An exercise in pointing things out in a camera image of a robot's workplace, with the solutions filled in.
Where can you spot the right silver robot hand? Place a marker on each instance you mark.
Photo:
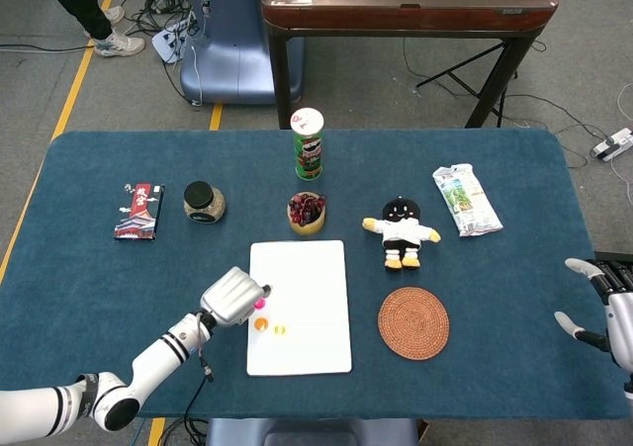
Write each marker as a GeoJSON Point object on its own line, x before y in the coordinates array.
{"type": "Point", "coordinates": [623, 317]}

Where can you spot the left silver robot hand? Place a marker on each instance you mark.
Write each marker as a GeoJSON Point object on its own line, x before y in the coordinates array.
{"type": "Point", "coordinates": [230, 297]}

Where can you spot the pink button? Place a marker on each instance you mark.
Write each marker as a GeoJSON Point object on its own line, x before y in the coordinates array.
{"type": "Point", "coordinates": [259, 304]}

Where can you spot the orange button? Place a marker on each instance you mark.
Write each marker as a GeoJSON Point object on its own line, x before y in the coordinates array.
{"type": "Point", "coordinates": [261, 324]}
{"type": "Point", "coordinates": [279, 329]}

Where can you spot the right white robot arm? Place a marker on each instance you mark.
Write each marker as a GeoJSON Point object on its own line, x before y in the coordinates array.
{"type": "Point", "coordinates": [629, 386]}

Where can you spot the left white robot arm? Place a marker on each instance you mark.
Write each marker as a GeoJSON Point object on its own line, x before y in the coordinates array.
{"type": "Point", "coordinates": [153, 362]}

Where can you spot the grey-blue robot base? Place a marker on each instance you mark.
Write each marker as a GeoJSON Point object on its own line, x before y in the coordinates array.
{"type": "Point", "coordinates": [311, 433]}

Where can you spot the black box beside table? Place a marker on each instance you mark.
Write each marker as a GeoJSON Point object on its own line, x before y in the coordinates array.
{"type": "Point", "coordinates": [615, 255]}

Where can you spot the white magnetic board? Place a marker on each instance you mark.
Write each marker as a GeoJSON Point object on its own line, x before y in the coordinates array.
{"type": "Point", "coordinates": [306, 278]}

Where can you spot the glass jar black lid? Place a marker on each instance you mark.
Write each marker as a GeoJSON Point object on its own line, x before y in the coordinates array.
{"type": "Point", "coordinates": [200, 204]}

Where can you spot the yellow round cup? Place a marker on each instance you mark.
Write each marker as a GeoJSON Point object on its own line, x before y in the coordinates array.
{"type": "Point", "coordinates": [306, 229]}

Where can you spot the dark red grape bunch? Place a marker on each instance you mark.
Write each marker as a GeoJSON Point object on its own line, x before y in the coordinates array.
{"type": "Point", "coordinates": [306, 207]}

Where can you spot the blue table cloth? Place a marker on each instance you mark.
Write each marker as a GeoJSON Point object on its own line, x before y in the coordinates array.
{"type": "Point", "coordinates": [99, 278]}

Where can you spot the green Pringles can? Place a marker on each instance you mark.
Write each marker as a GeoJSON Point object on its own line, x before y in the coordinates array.
{"type": "Point", "coordinates": [308, 154]}

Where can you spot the black plush doll white shirt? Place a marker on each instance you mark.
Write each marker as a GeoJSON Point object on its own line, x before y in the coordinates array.
{"type": "Point", "coordinates": [401, 231]}

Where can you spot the brown woven round coaster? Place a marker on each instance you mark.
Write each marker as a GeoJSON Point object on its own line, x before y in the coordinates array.
{"type": "Point", "coordinates": [414, 323]}

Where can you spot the white green snack bag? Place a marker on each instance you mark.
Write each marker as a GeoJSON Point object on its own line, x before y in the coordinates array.
{"type": "Point", "coordinates": [465, 201]}

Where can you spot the blue wheeled machine base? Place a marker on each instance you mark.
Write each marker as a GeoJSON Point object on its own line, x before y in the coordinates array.
{"type": "Point", "coordinates": [232, 60]}

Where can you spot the white power strip with plugs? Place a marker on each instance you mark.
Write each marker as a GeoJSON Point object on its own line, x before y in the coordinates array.
{"type": "Point", "coordinates": [165, 45]}

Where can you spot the black metal stand legs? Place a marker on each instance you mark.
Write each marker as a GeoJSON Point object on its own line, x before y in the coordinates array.
{"type": "Point", "coordinates": [457, 72]}

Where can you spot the brown mahjong table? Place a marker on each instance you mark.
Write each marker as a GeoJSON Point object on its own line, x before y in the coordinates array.
{"type": "Point", "coordinates": [395, 13]}

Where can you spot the person in black trousers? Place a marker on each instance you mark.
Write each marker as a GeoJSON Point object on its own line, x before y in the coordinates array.
{"type": "Point", "coordinates": [79, 1]}

